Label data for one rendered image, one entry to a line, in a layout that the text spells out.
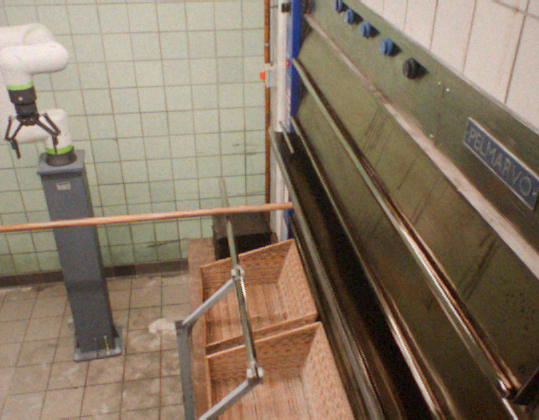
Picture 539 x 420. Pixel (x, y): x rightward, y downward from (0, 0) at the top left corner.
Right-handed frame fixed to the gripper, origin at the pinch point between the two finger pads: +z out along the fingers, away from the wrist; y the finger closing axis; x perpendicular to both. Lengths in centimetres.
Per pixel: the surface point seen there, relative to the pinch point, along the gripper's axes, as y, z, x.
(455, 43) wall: -100, -60, 121
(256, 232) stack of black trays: -88, 68, -29
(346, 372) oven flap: -97, 59, 83
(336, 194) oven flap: -101, 5, 55
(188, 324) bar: -47, 55, 48
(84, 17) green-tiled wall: -17, -28, -112
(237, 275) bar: -66, 34, 52
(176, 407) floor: -36, 149, 0
